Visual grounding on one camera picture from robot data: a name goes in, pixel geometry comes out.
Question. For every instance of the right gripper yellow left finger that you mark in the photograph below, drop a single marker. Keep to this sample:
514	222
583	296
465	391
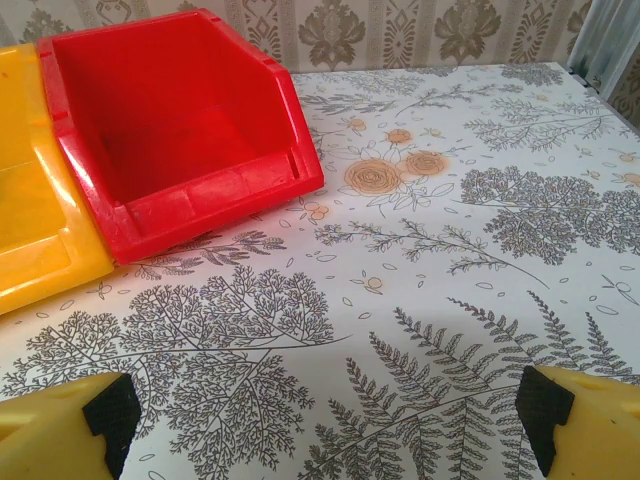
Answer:
45	435

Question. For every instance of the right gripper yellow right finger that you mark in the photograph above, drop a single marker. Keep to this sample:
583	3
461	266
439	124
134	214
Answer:
595	430

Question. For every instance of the yellow plastic bin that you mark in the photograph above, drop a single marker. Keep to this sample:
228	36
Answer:
30	200

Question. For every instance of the red plastic bin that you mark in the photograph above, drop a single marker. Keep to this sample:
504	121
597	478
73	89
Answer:
200	75

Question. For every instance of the aluminium frame post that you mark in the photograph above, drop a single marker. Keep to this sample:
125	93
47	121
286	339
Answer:
595	50

